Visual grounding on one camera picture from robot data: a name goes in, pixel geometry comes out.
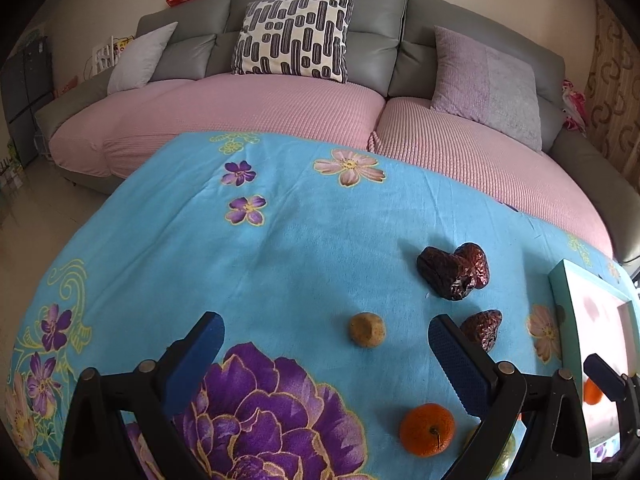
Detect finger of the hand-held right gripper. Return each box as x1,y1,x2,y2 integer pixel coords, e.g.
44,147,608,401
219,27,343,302
583,353,628,403

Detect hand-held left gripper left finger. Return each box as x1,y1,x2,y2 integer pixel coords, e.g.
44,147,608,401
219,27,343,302
59,311,226,480

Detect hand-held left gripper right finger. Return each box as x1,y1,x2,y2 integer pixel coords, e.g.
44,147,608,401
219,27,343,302
428,314,593,480

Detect orange tangerine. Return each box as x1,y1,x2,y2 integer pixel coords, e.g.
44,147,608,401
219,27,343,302
399,403,456,458
583,377,605,406

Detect wrinkled dark red date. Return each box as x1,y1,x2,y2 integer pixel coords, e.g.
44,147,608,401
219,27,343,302
416,246,473,302
452,242,491,291
460,309,503,352

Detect teal rimmed pink tray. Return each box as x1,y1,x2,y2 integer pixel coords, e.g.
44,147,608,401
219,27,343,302
547,259,640,466

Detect round brown fruit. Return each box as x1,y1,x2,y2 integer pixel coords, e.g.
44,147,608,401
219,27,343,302
349,312,386,347

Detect small green fruit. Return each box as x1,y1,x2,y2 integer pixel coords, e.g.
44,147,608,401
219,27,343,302
467,425,517,478

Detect blue floral blanket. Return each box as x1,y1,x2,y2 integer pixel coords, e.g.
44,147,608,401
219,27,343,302
5,131,628,480

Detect pink sofa seat cover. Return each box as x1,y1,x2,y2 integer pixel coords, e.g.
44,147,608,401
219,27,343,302
50,72,386,181
370,97,613,256

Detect pink cloth toy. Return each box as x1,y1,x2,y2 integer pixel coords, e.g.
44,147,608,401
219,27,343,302
561,79,588,136

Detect beige patterned curtain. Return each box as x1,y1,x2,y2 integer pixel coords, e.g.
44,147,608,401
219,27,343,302
582,0,640,181

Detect purple and grey pillow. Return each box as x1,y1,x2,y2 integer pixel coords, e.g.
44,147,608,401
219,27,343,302
431,25,543,153

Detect plain white pillow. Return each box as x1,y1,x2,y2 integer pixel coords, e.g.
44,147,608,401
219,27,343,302
107,21,179,95

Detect dark cabinet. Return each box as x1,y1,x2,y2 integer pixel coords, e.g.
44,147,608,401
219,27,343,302
0,35,53,168

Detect white rack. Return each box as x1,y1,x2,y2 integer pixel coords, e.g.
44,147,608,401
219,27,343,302
92,35,136,78

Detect black and white patterned pillow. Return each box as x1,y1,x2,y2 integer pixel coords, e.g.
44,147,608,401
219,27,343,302
231,0,357,83

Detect grey leather sofa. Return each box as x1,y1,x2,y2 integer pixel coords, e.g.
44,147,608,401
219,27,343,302
35,0,640,268

